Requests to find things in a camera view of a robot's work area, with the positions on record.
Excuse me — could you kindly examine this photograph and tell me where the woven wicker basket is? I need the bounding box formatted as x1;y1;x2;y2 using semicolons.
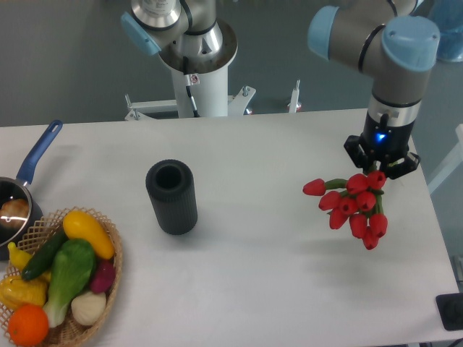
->
1;207;123;346

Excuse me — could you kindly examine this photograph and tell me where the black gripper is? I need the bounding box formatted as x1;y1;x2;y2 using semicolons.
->
344;107;420;179

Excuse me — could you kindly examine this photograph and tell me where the green cucumber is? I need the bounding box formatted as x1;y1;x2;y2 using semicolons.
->
21;229;68;281

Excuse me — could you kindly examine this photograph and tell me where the fried food piece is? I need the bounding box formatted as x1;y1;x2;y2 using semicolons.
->
1;199;29;231

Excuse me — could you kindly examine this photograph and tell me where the yellow corn cob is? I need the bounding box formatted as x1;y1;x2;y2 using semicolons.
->
1;275;48;311

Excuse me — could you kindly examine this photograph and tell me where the black cable on pedestal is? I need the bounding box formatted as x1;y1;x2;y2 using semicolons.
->
182;56;201;119

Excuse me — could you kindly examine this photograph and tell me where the dark grey ribbed vase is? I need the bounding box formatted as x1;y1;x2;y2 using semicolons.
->
145;159;197;236

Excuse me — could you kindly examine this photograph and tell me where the green bok choy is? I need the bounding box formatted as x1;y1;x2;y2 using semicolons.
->
43;239;95;328

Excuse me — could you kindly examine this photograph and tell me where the small yellow banana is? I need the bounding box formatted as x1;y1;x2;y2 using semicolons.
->
7;242;33;272

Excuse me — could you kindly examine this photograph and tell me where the red tulip bouquet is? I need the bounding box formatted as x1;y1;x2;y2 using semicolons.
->
302;168;388;250

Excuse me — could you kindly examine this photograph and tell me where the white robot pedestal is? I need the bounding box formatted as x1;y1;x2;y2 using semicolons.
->
124;17;303;121

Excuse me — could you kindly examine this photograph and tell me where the blue handled saucepan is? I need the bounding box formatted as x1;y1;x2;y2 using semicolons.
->
1;120;63;261

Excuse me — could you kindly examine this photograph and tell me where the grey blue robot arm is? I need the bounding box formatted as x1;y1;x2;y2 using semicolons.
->
121;1;440;179

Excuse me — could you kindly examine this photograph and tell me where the orange fruit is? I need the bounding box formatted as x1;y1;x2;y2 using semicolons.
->
7;304;49;346

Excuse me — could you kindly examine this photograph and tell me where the white frame at right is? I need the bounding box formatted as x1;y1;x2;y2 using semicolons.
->
428;124;462;194

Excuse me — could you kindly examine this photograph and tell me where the blue transparent container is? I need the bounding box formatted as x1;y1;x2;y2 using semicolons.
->
428;0;462;62

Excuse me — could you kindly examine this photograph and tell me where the yellow squash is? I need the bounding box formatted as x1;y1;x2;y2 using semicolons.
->
62;210;115;260

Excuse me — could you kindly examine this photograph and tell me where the white garlic bulb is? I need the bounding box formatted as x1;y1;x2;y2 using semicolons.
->
71;291;106;326

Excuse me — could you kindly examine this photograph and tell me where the black device at edge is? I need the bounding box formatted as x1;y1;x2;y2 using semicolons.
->
436;293;462;331

